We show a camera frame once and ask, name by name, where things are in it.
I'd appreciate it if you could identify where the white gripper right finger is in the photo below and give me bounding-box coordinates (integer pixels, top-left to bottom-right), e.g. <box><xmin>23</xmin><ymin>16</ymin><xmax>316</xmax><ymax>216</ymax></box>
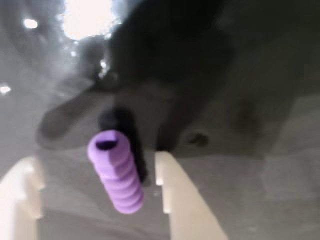
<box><xmin>154</xmin><ymin>150</ymin><xmax>229</xmax><ymax>240</ymax></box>

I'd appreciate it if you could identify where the black table mat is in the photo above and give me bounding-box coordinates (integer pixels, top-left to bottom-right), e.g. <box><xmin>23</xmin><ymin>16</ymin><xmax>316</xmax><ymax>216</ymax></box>
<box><xmin>0</xmin><ymin>0</ymin><xmax>320</xmax><ymax>240</ymax></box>

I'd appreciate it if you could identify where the purple ribbed pen grip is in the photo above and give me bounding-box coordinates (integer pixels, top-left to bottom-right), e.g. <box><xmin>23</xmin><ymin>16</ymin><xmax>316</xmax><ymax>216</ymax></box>
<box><xmin>86</xmin><ymin>129</ymin><xmax>145</xmax><ymax>215</ymax></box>

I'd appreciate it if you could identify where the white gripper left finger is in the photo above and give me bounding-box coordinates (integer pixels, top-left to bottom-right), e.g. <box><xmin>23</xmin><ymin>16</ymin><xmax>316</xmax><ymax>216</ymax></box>
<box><xmin>0</xmin><ymin>155</ymin><xmax>46</xmax><ymax>240</ymax></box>

